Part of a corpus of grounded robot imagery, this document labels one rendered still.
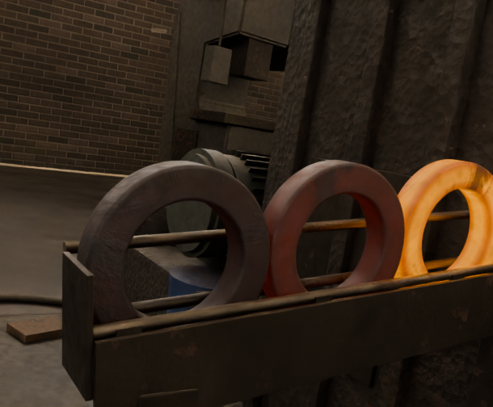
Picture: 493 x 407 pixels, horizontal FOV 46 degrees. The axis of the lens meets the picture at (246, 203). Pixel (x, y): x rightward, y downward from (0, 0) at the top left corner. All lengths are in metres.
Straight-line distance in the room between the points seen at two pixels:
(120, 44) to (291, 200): 6.42
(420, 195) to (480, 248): 0.15
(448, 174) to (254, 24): 4.65
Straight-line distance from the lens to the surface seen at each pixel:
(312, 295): 0.60
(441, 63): 1.15
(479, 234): 0.82
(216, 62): 5.09
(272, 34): 5.46
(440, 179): 0.72
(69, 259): 0.53
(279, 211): 0.58
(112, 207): 0.50
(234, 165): 1.98
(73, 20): 6.82
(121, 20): 6.98
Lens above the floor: 0.77
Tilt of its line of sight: 7 degrees down
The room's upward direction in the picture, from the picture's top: 9 degrees clockwise
